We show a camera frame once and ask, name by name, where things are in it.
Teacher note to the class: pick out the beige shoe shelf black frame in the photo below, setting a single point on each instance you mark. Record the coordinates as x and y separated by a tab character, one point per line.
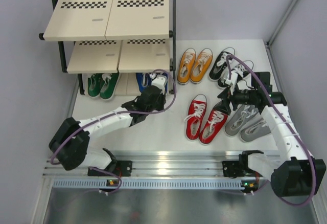
113	36

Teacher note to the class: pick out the grey canvas sneaker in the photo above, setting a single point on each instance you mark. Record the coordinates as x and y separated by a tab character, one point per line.
242	116
254	131

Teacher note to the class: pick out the orange canvas sneaker left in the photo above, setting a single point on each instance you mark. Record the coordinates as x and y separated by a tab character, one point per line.
185	66

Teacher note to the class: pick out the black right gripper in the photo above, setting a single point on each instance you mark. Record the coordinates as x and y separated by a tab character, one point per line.
226	96

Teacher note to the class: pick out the grey canvas sneaker left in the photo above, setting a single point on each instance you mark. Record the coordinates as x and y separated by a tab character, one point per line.
242	116

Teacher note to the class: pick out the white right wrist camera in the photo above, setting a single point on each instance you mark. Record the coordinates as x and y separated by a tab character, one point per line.
230	80

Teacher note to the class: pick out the grey canvas sneaker right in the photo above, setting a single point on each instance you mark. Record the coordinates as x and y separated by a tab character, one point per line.
254	131

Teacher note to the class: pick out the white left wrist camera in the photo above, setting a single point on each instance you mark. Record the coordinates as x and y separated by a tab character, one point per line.
160	82

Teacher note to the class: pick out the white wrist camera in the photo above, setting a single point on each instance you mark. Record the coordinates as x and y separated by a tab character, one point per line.
230	80
160	82

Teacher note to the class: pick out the orange canvas sneaker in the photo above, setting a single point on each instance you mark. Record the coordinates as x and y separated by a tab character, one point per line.
201	65
185	66

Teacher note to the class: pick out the blue canvas sneaker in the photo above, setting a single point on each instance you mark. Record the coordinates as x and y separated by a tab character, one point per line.
164	74
143	80

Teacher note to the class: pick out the green canvas sneaker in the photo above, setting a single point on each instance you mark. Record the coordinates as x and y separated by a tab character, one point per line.
110	81
94	84

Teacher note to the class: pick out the red canvas sneaker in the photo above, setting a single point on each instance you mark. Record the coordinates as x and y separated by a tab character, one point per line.
213	125
193	120

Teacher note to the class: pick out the orange canvas sneaker right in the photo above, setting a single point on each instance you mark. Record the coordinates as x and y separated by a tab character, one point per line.
201	65

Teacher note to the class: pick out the black canvas sneaker right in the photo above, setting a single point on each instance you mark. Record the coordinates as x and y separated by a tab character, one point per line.
238	71

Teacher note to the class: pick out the white slotted cable duct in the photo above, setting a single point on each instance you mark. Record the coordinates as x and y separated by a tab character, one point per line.
214	184

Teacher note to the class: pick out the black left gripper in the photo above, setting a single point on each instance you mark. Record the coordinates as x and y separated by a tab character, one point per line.
163	101

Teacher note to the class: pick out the black canvas sneaker left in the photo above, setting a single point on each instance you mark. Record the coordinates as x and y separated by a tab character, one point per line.
220	64

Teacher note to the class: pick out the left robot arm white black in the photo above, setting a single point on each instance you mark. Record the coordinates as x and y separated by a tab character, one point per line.
72	144

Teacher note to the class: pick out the red canvas sneaker left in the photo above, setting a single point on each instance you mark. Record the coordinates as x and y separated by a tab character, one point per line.
193	120

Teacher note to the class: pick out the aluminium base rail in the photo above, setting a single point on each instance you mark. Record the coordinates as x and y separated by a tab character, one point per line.
164	164

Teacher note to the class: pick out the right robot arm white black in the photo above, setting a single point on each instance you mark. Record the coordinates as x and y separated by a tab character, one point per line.
298	173

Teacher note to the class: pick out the black canvas sneaker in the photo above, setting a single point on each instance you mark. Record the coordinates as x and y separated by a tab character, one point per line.
220	64
238	71

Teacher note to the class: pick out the red canvas sneaker right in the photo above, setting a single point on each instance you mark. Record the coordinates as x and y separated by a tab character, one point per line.
213	125

